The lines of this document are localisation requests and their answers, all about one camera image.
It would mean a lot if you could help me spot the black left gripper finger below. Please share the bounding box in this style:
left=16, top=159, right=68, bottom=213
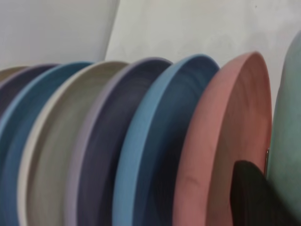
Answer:
left=229, top=160, right=294, bottom=226

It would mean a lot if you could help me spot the green plate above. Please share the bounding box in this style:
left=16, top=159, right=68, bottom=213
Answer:
left=263, top=30, right=301, bottom=226

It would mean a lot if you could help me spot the pink plate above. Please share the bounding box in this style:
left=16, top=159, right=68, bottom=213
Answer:
left=173, top=51, right=273, bottom=226

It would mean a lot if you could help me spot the blue plate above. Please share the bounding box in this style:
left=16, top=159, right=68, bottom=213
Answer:
left=112, top=54, right=221, bottom=226
left=0, top=61, right=95, bottom=226

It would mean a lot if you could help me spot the purple plate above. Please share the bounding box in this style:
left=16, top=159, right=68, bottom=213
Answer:
left=64, top=56, right=174, bottom=226
left=0, top=64, right=59, bottom=116

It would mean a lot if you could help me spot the beige plate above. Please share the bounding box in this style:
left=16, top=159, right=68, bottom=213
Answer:
left=0, top=66, right=29, bottom=82
left=17, top=61, right=130, bottom=226

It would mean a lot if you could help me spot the metal wire plate rack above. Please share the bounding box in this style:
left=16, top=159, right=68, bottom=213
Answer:
left=265, top=148, right=270, bottom=177

